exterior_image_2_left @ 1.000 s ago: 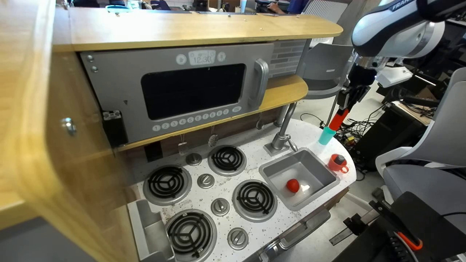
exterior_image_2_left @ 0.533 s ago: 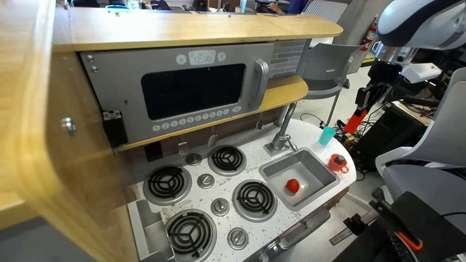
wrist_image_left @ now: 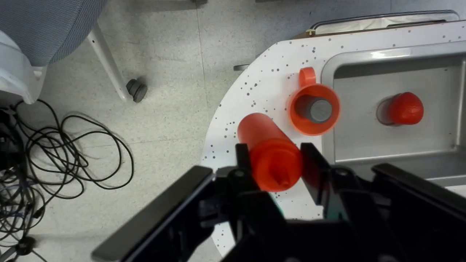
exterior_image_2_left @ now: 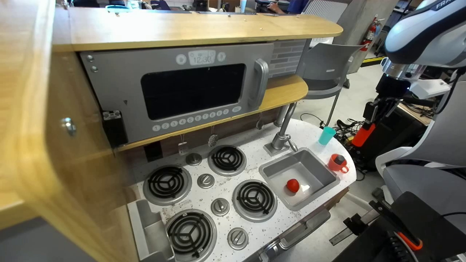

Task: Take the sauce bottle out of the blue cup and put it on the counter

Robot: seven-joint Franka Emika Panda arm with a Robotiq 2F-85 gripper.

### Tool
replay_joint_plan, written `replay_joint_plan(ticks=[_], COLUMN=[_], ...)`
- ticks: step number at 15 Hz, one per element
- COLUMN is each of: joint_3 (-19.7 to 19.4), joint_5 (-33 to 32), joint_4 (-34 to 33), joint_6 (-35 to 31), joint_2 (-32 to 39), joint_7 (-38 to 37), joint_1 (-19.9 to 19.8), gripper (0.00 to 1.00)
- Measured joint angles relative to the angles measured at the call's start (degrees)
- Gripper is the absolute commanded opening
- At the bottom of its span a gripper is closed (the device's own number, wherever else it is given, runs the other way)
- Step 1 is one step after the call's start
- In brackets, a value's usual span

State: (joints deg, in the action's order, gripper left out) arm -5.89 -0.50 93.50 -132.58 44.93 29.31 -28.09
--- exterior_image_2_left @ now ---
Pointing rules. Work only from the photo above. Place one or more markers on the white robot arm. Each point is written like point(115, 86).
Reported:
point(427, 30)

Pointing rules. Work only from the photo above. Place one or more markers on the light grey office chair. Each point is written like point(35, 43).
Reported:
point(322, 63)

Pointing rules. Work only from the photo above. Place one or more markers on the black coil stove burner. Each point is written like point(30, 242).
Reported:
point(228, 159)
point(254, 198)
point(190, 233)
point(166, 184)

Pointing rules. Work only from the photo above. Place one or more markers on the red fire extinguisher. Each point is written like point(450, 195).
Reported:
point(372, 31)

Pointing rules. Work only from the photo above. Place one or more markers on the grey toy sink basin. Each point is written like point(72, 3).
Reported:
point(311, 169)

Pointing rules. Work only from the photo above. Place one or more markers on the black equipment case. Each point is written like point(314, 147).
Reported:
point(398, 140)

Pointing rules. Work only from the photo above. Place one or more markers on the grey toy faucet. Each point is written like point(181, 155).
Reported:
point(284, 131)

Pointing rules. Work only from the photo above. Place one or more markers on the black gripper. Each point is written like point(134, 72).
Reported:
point(394, 88)

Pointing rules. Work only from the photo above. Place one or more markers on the wooden kitchen side panel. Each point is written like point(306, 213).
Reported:
point(38, 146)

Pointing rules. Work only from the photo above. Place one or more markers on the grey side storage bin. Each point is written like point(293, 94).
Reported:
point(146, 233)

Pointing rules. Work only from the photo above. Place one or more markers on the toy kitchen stove sink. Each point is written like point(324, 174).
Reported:
point(279, 222)

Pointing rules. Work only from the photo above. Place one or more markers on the black bracket block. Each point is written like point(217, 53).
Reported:
point(114, 129)

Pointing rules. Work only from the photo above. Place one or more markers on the silver bolt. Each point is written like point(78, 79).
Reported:
point(67, 126)

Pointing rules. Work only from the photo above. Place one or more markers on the dark grey office chair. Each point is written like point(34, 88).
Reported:
point(427, 175)

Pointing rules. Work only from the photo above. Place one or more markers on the grey toy microwave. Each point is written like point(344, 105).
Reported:
point(121, 82)

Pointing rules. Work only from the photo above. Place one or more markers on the wooden shelf above microwave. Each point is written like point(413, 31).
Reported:
point(194, 30)

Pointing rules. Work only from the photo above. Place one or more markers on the black orange bar clamp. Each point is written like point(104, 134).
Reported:
point(410, 241)

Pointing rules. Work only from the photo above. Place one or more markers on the small blue cup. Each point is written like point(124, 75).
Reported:
point(327, 136)

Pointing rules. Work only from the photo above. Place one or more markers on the small red round toy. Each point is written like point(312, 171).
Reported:
point(293, 185)

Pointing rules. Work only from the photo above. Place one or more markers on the grey round stove knob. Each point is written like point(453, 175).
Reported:
point(193, 159)
point(220, 206)
point(238, 238)
point(206, 181)

